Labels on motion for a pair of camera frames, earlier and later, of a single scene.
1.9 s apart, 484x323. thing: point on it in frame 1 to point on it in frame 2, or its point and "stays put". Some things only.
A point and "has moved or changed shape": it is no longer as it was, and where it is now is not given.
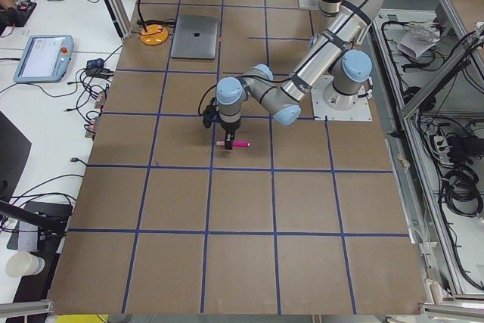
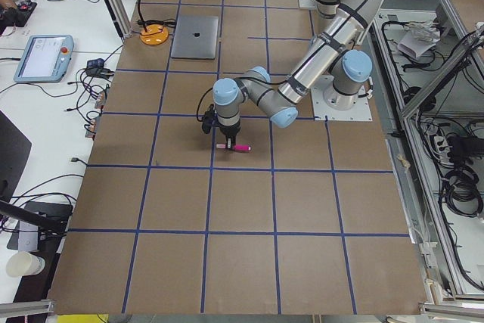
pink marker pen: [234, 144] has moved or changed shape
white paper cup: [23, 263] stays put
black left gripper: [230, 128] stays put
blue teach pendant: [44, 59] stays put
